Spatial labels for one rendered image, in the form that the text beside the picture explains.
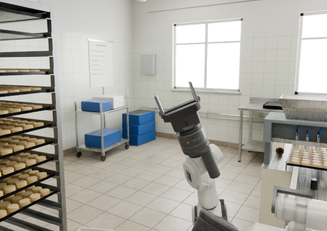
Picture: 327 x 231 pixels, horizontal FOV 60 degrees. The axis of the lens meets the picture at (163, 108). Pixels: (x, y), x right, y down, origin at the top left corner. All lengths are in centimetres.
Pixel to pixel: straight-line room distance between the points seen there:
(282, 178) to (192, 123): 133
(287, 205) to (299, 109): 133
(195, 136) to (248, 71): 444
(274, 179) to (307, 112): 49
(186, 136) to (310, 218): 37
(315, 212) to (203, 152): 32
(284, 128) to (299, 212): 138
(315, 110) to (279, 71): 315
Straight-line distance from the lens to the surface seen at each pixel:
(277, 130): 210
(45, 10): 154
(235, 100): 534
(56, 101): 155
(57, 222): 177
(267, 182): 212
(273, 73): 515
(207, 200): 103
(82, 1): 546
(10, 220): 209
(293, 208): 75
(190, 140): 85
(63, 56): 504
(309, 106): 202
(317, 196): 179
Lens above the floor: 154
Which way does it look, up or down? 9 degrees down
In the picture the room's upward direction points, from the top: straight up
